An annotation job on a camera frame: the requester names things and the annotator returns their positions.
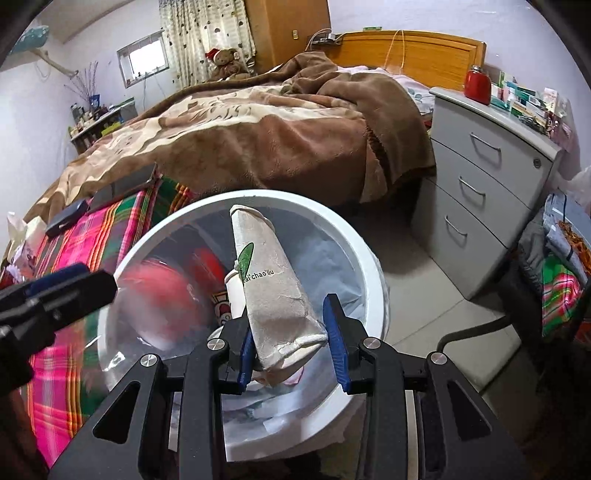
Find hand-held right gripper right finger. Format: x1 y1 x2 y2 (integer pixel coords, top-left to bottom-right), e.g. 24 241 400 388
322 294 532 480

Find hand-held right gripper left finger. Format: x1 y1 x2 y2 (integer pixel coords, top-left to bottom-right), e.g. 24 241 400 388
48 318 257 480

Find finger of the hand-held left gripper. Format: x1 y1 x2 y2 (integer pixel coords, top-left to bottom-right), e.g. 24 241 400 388
0 262 90 301
0 270 118 334

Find beige paper bag green leaf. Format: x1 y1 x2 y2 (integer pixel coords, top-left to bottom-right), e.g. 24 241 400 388
225 203 329 386

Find white round waste bin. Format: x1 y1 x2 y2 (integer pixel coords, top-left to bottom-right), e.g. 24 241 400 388
97 189 391 462

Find white tissue pack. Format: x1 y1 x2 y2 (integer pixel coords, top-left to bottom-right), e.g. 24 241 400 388
7 211 47 259

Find dark blue glasses case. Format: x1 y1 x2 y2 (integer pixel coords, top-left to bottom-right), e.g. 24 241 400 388
45 199 89 237

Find clear bin liner bag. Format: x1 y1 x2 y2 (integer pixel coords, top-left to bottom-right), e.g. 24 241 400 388
120 203 384 457

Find black smartphone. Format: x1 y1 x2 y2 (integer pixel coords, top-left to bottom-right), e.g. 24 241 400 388
87 162 158 214

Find shelf with bottles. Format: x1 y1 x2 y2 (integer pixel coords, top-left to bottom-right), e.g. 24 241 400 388
69 97 137 153

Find bare decorative branches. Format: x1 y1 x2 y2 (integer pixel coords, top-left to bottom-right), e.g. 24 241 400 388
65 62 100 109

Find wrapped air conditioner pipe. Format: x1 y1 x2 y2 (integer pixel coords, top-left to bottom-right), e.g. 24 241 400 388
34 51 79 77

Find brown beige blanket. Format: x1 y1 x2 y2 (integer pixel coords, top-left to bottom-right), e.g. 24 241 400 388
23 51 437 222

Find small window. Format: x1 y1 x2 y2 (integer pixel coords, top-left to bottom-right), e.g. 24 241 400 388
116 36 169 89

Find pile of colourful cloths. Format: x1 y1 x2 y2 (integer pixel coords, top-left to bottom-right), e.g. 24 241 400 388
517 191 591 340

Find grey drawer cabinet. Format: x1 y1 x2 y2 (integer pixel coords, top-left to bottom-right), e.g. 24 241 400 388
411 87 566 301

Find brown teddy bear red hat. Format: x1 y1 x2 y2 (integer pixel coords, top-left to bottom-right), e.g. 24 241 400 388
205 47 252 81

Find pink bedsheet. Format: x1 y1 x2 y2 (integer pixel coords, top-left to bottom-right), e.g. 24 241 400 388
337 65 435 130

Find patterned curtain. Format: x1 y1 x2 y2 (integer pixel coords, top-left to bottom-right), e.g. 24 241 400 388
158 0 257 88

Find white plastic bag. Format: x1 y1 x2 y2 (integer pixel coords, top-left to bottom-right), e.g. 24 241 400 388
558 166 591 208

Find red jar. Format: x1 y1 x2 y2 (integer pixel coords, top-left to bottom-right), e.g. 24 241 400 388
464 66 491 105

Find wooden bed headboard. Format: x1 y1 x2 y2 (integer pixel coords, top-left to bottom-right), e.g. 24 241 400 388
330 30 488 93

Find row of small boxes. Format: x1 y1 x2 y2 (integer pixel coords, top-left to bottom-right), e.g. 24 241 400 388
489 69 575 151

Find wooden wardrobe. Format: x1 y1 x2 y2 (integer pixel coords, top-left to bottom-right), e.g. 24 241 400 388
244 0 332 75

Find covered wall air conditioner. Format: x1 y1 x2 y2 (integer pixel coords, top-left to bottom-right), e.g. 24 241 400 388
9 25 51 56

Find orange cable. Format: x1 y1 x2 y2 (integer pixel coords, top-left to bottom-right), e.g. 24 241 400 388
385 30 407 75

